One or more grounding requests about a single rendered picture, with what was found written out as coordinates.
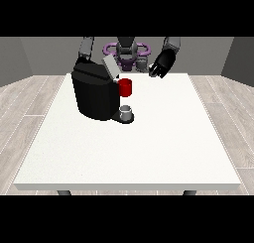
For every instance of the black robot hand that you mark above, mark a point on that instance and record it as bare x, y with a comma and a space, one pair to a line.
164, 62
81, 60

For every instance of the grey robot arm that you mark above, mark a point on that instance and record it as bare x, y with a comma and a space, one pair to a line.
171, 44
86, 48

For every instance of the small grey coffee pod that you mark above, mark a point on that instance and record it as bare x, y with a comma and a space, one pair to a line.
142, 65

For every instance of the pale grey machine lid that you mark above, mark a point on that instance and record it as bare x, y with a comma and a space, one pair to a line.
110, 66

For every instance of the black coffee machine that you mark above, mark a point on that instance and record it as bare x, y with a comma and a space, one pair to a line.
94, 93

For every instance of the red pod holder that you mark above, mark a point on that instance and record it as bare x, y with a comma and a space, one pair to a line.
125, 87

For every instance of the small grey cup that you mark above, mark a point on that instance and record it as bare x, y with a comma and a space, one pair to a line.
126, 112

